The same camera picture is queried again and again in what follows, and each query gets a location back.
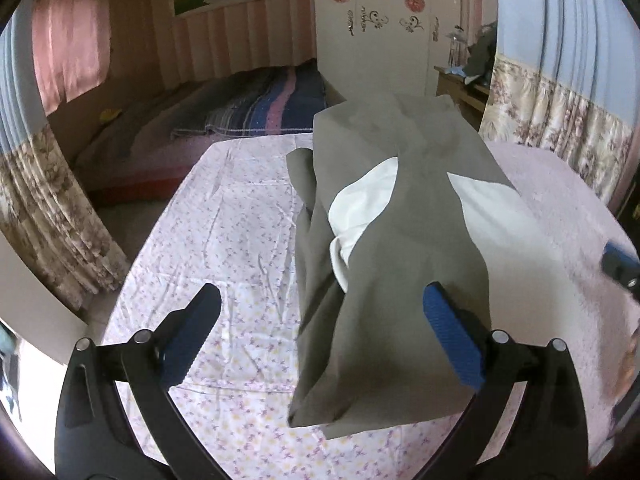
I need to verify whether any floral bed sheet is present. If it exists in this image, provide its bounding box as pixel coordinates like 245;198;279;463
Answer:
100;130;501;480

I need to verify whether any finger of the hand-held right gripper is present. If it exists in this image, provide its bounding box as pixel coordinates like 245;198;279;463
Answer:
600;241;640;295

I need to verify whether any striped blue pink blanket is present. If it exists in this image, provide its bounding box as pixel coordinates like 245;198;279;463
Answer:
170;66;327;141

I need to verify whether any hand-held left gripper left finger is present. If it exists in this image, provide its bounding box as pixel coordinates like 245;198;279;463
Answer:
54;283;231;480

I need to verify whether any wooden desk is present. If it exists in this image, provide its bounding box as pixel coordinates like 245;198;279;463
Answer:
434;64;491;131

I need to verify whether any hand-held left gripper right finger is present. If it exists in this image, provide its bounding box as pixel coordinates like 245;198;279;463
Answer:
415;281;591;480

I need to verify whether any white wardrobe with decals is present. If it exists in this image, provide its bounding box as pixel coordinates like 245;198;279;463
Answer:
315;0;461;106

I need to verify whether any pink window curtain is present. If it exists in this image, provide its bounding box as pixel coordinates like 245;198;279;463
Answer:
32;0;111;103

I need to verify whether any bed with purple cover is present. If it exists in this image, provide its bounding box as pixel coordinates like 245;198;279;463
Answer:
75;57;346;206

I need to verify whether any pile of dark clothes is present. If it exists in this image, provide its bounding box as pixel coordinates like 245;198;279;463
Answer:
465;25;498;83

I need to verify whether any blue curtain with floral hem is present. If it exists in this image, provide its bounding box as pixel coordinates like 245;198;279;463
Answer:
0;25;128;311
477;0;640;206

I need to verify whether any grey jacket with white lining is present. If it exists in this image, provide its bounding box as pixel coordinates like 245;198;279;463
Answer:
286;92;551;438

